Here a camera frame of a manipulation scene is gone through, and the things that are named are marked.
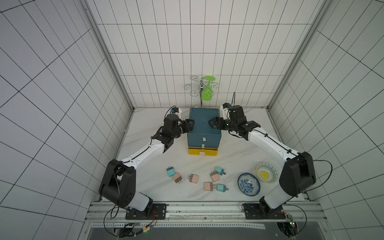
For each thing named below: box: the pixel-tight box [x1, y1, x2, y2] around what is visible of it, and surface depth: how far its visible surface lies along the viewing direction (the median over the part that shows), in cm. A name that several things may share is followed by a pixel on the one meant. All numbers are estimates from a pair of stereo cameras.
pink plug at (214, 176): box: [210, 170, 220, 182], surface depth 85 cm
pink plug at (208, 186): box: [204, 182, 214, 191], surface depth 81 cm
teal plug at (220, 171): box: [215, 166, 226, 176], surface depth 85 cm
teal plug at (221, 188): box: [216, 184, 229, 193], surface depth 80 cm
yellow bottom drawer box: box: [188, 146, 219, 156], surface depth 92 cm
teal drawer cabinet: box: [187, 107, 222, 148], surface depth 83 cm
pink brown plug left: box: [173, 172, 182, 184], surface depth 84 cm
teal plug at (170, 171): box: [166, 165, 175, 177], surface depth 87 cm
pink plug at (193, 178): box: [187, 174, 199, 184], surface depth 84 cm
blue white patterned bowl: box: [237, 173, 261, 197], surface depth 82 cm
